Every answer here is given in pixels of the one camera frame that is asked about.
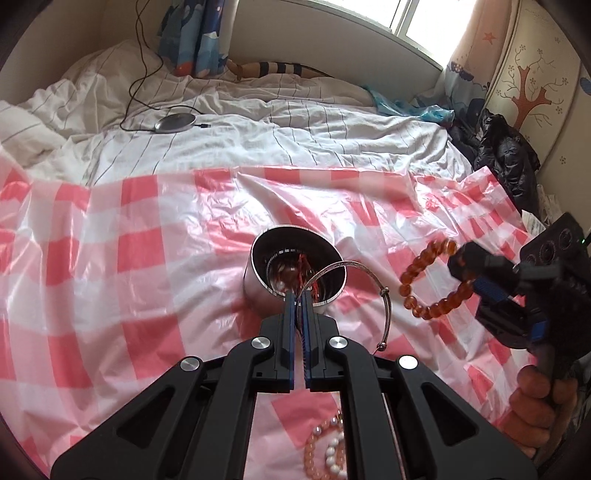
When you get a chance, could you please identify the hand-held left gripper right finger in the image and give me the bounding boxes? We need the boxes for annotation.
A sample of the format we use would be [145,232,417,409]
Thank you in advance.
[302,291,539,480]

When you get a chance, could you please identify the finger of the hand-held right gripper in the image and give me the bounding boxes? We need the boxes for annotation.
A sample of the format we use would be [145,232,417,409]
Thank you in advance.
[475,276,547,350]
[448,242,526,290]

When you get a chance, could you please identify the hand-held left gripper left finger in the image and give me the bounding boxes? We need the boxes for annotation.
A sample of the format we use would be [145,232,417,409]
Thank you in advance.
[50,291,296,480]

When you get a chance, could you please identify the tangle of mixed jewelry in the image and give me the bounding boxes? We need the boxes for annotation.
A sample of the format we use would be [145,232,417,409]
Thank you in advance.
[265,249,324,302]

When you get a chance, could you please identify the steel cup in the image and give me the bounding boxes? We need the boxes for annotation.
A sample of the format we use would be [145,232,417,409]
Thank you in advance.
[244,224,347,308]

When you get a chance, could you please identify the silver bangle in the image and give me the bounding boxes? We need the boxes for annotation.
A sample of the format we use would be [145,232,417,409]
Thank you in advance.
[300,260,400,357]

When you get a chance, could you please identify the amber bead bracelet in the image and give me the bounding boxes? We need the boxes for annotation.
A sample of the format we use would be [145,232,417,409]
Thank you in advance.
[399,239,476,321]

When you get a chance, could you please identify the person's right hand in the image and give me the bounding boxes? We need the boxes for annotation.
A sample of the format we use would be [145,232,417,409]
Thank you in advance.
[509,368,583,463]

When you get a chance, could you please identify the white paper sheet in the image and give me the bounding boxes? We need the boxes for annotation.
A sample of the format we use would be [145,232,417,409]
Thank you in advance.
[522,194,561,236]

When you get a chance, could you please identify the black puffer jacket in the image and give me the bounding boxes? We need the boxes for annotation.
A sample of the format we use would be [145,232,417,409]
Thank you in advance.
[473,108,541,217]

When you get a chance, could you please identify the dark blue garment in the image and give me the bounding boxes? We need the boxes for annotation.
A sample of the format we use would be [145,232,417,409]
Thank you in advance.
[448,106,483,162]

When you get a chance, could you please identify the blue plastic bag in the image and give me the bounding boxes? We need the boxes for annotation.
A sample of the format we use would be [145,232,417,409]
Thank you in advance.
[365,84,455,124]

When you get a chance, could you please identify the red checked plastic sheet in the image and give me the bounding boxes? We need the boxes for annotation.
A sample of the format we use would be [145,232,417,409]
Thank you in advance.
[0,157,550,480]

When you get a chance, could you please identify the white striped bedsheet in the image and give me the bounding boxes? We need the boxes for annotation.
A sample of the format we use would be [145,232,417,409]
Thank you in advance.
[0,39,474,185]

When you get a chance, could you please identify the wardrobe with tree decoration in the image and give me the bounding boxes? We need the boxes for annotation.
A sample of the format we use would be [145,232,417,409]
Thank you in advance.
[485,0,591,222]

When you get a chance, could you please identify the pink cartoon curtain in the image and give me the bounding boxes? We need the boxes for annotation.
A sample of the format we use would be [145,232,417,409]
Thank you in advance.
[445,0,520,116]

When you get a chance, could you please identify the round grey device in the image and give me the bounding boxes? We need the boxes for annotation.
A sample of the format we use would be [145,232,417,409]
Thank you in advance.
[154,113,197,134]

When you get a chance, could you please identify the window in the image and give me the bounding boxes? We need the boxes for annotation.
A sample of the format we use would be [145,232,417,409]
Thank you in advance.
[318,0,462,70]

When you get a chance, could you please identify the striped plush toy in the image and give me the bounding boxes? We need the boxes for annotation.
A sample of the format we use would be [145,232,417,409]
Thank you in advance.
[226,59,333,83]

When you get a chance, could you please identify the blue cartoon curtain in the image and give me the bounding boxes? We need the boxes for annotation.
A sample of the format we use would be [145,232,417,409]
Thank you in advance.
[157,0,229,78]

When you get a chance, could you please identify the pink bead bracelet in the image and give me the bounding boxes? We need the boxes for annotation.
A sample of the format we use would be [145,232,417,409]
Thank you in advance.
[303,425,345,480]

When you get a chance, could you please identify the white pearl bracelet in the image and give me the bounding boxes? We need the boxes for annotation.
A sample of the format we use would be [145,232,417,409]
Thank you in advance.
[314,412,348,480]

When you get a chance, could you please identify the black cable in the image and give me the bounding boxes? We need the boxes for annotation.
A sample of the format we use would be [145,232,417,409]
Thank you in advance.
[120,0,213,136]

